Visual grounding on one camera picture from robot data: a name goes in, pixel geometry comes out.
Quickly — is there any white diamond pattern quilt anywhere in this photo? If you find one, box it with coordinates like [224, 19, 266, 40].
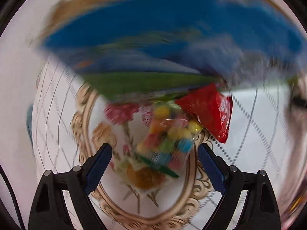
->
[0, 29, 307, 230]

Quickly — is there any printed cardboard box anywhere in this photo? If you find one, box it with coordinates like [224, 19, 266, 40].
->
[40, 0, 303, 102]

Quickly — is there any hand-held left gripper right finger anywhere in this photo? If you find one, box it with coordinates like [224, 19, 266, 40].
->
[197, 143, 281, 230]

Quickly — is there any small red snack packet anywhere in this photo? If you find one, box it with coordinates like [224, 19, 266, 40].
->
[175, 83, 234, 144]

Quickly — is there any black cable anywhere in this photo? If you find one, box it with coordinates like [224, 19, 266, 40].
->
[0, 166, 26, 230]

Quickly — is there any clear bag of colourful candy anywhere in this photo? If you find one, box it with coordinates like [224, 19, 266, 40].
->
[135, 101, 205, 171]

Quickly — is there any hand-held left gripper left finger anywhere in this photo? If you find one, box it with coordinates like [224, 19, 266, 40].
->
[28, 143, 113, 230]

